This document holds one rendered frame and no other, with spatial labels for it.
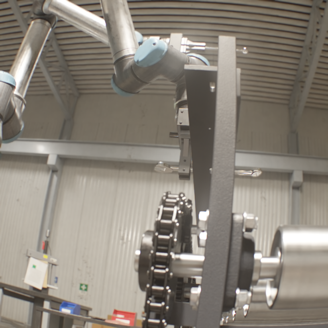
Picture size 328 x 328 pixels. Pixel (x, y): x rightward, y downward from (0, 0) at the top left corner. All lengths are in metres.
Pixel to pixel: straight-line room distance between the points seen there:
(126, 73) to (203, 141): 0.39
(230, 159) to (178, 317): 0.26
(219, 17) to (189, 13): 0.80
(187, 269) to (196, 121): 0.36
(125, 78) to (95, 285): 10.64
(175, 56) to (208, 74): 0.43
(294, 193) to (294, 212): 0.60
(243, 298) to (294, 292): 0.07
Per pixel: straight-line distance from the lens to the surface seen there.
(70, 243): 12.06
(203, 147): 0.85
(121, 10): 1.24
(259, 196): 11.94
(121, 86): 1.15
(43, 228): 12.32
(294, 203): 11.86
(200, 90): 0.67
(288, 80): 12.61
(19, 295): 4.83
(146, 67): 1.05
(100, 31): 1.57
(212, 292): 0.40
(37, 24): 1.83
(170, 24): 10.82
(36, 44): 1.76
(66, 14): 1.69
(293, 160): 11.90
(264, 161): 11.71
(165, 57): 1.03
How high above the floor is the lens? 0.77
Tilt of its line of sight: 24 degrees up
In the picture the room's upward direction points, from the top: 7 degrees clockwise
